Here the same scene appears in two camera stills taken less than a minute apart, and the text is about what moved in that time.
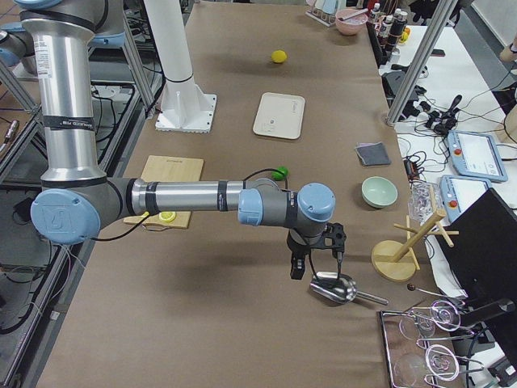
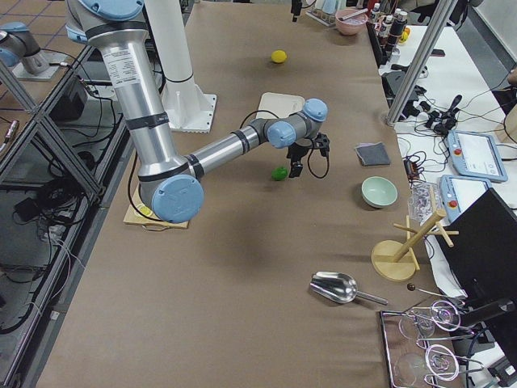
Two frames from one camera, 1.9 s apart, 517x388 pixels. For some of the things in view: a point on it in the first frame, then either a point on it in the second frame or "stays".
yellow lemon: x=279 y=56 stays
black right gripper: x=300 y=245 → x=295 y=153
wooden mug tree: x=396 y=259 stays
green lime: x=278 y=175 stays
